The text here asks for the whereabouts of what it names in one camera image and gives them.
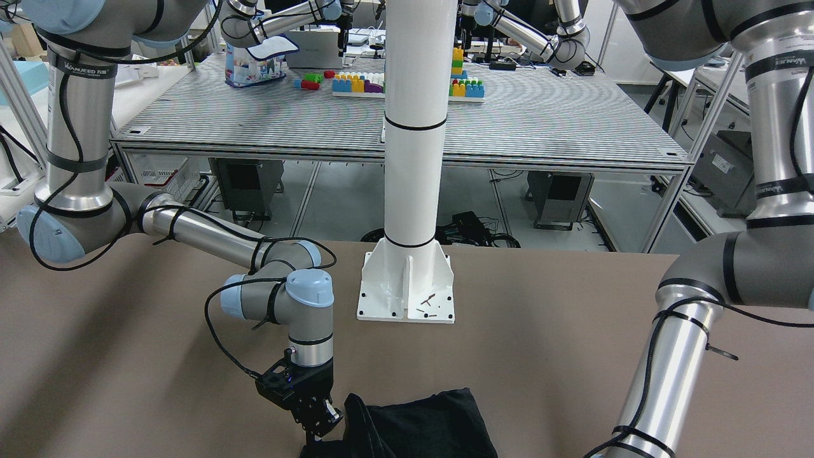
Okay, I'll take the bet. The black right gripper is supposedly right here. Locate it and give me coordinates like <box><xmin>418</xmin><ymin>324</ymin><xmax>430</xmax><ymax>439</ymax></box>
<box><xmin>255</xmin><ymin>357</ymin><xmax>343</xmax><ymax>446</ymax></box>

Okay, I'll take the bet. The black t-shirt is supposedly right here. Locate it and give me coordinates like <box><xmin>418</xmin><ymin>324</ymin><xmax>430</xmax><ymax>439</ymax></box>
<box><xmin>300</xmin><ymin>387</ymin><xmax>498</xmax><ymax>457</ymax></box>

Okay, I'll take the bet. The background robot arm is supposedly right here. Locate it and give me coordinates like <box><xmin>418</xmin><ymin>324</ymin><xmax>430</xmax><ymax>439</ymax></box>
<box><xmin>218</xmin><ymin>1</ymin><xmax>343</xmax><ymax>48</ymax></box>

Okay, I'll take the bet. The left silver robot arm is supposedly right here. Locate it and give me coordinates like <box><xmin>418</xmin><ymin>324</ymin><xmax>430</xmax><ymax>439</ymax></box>
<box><xmin>588</xmin><ymin>1</ymin><xmax>813</xmax><ymax>457</ymax></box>

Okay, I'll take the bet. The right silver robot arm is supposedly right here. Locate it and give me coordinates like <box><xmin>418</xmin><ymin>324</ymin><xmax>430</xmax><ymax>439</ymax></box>
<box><xmin>2</xmin><ymin>1</ymin><xmax>343</xmax><ymax>445</ymax></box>

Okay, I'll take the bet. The white mounting column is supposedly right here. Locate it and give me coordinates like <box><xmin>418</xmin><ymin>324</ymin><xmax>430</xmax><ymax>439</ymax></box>
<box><xmin>357</xmin><ymin>1</ymin><xmax>459</xmax><ymax>324</ymax></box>

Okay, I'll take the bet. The white plastic basket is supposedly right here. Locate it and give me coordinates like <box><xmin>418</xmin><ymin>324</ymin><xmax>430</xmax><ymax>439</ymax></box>
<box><xmin>130</xmin><ymin>153</ymin><xmax>200</xmax><ymax>202</ymax></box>

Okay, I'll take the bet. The colourful toy block set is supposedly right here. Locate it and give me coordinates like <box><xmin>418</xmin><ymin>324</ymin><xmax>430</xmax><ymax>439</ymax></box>
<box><xmin>293</xmin><ymin>47</ymin><xmax>486</xmax><ymax>102</ymax></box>

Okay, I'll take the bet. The blue white pouch bag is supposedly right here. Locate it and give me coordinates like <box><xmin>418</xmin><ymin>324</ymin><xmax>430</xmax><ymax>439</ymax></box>
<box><xmin>224</xmin><ymin>35</ymin><xmax>300</xmax><ymax>88</ymax></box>

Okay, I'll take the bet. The striped aluminium frame table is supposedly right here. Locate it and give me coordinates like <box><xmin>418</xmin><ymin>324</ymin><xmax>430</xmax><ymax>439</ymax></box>
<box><xmin>111</xmin><ymin>54</ymin><xmax>694</xmax><ymax>253</ymax></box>

